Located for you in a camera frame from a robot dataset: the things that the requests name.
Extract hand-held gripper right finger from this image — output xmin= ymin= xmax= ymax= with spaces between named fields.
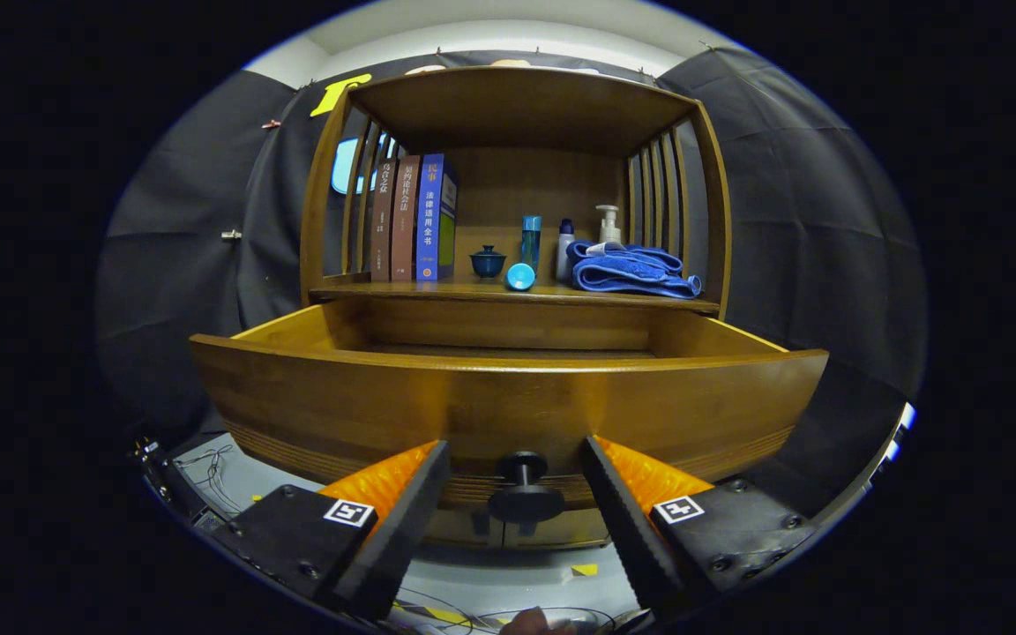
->
xmin=580 ymin=435 xmax=818 ymax=618

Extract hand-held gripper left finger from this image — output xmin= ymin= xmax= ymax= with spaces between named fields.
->
xmin=208 ymin=439 xmax=452 ymax=620

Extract wooden drawer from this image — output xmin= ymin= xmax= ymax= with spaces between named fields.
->
xmin=189 ymin=295 xmax=830 ymax=525

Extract wooden cabinet door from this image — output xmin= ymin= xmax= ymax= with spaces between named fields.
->
xmin=424 ymin=510 xmax=509 ymax=549
xmin=526 ymin=512 xmax=612 ymax=548

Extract wooden countertop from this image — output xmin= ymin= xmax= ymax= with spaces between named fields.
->
xmin=308 ymin=273 xmax=722 ymax=311

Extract wooden cabinet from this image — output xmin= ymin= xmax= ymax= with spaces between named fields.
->
xmin=299 ymin=66 xmax=732 ymax=552

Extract black floor device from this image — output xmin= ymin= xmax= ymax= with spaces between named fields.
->
xmin=129 ymin=438 xmax=209 ymax=521

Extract blue folded towel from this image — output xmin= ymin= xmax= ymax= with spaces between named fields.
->
xmin=566 ymin=240 xmax=703 ymax=300

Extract blue lidded teacup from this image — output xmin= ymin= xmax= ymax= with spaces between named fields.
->
xmin=470 ymin=245 xmax=507 ymax=280

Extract reddish brown book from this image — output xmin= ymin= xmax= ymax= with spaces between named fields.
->
xmin=391 ymin=156 xmax=422 ymax=283

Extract dark brown book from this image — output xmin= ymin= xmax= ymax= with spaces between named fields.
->
xmin=370 ymin=159 xmax=397 ymax=283

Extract blue book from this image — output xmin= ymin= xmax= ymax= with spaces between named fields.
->
xmin=415 ymin=153 xmax=459 ymax=282

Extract thin floor cables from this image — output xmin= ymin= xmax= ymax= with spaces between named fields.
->
xmin=175 ymin=445 xmax=240 ymax=512

